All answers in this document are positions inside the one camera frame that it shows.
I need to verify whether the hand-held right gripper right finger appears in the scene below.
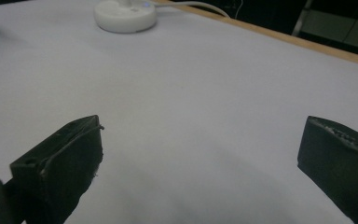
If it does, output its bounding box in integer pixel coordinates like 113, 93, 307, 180
296, 115, 358, 224

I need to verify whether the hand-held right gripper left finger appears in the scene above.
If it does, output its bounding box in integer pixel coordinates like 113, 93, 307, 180
9, 114, 105, 224

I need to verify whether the grey metal stand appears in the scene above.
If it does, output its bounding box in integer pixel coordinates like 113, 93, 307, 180
292, 0, 314, 36

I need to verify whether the white round lamp base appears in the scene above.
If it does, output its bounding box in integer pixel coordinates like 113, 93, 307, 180
93, 0, 158, 35

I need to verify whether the white cable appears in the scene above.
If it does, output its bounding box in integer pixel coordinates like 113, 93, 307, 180
143, 0, 231, 19

